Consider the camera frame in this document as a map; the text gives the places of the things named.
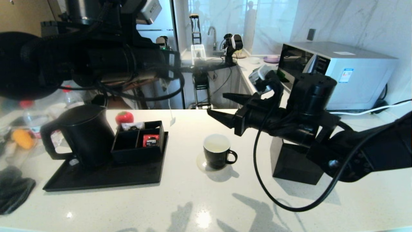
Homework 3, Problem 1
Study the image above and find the clear packet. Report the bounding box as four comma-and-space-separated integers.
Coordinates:
160, 79, 176, 127

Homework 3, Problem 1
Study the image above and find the black electric kettle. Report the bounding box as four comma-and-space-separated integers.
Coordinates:
41, 104, 116, 169

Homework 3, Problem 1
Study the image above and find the white tea bag packet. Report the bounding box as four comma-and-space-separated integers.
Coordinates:
122, 123, 145, 132

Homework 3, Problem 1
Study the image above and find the white kitchen cabinet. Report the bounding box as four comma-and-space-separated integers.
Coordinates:
232, 66, 262, 110

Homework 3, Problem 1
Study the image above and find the black teleoperation rig stand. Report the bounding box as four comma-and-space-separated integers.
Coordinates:
180, 61, 238, 110

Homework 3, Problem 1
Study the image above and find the black mug white inside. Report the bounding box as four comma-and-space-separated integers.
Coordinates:
203, 134, 238, 170

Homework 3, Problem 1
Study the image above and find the silver refrigerator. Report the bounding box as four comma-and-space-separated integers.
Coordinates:
137, 0, 186, 110

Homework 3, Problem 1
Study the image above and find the chrome kitchen faucet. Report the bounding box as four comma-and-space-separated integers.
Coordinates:
208, 26, 218, 52

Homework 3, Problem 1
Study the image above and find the round translucent coaster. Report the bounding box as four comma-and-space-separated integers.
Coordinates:
197, 151, 226, 173

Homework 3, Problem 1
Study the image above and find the black tissue box white lid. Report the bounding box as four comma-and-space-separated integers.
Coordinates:
270, 137, 325, 186

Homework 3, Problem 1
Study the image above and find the red tomato-shaped timer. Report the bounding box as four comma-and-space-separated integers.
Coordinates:
115, 111, 135, 126

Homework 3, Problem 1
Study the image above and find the red coffee sachet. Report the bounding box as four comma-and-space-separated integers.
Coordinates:
142, 135, 160, 149

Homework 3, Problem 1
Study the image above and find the black compartment organizer box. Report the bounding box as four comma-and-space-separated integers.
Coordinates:
111, 121, 166, 163

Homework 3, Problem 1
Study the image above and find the clear water bottle red cap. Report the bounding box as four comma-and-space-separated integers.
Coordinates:
19, 99, 65, 149
62, 85, 86, 109

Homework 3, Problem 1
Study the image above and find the silver microwave oven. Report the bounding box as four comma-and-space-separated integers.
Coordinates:
277, 41, 398, 111

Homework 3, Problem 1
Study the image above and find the black rectangular serving tray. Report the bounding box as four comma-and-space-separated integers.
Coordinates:
43, 131, 170, 192

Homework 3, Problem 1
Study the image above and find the orange round object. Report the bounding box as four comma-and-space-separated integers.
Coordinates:
12, 129, 35, 150

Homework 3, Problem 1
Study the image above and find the dark grey folded cloth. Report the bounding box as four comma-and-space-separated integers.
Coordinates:
0, 166, 37, 215

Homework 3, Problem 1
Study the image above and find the white wire rack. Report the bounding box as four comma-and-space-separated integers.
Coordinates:
191, 44, 207, 66

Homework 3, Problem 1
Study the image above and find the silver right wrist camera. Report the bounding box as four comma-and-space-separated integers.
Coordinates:
249, 64, 284, 94

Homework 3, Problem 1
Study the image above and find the black upright frame device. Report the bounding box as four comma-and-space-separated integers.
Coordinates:
190, 14, 202, 45

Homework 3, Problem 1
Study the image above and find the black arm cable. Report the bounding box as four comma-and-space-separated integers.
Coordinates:
253, 93, 412, 212
60, 63, 186, 102

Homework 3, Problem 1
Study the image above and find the black leader arm with cables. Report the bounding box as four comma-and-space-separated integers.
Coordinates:
222, 34, 244, 65

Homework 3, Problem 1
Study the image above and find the black white-edged wrist camera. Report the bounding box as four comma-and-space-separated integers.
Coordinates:
139, 0, 163, 25

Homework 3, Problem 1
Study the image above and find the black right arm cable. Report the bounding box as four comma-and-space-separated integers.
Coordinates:
253, 93, 412, 212

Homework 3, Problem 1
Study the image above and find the white power cable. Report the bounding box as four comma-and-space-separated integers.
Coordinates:
328, 100, 412, 116

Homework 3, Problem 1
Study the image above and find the black power cable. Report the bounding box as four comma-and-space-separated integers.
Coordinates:
370, 84, 412, 111

